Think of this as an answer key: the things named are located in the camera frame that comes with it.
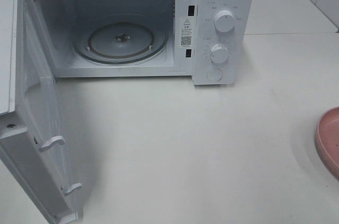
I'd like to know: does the round white door button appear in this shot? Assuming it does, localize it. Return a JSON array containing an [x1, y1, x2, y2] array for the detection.
[[207, 69, 223, 82]]

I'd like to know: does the white microwave knob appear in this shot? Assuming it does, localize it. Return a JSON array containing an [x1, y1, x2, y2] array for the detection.
[[213, 8, 235, 33], [210, 44, 229, 64]]

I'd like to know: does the white microwave door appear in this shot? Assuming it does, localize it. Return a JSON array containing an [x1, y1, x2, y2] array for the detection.
[[1, 0, 82, 223]]

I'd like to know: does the pink round plate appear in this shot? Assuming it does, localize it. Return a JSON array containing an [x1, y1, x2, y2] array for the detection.
[[315, 107, 338, 180]]

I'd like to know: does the glass microwave turntable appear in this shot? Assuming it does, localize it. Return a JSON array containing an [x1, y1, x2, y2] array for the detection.
[[73, 14, 173, 65]]

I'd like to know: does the white microwave oven body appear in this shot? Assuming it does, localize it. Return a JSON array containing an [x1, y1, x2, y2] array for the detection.
[[34, 0, 252, 85]]

